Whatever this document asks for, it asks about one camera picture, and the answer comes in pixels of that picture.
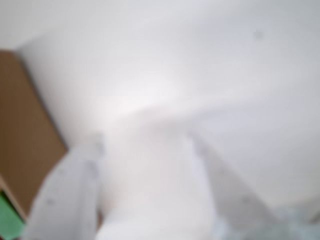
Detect green cube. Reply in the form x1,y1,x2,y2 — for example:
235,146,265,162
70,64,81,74
0,191,27,240

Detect brown cardboard box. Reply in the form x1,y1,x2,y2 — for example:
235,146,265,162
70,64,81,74
0,49,69,222

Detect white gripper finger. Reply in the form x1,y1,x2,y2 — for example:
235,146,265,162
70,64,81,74
23,134,105,240
186,131,288,240

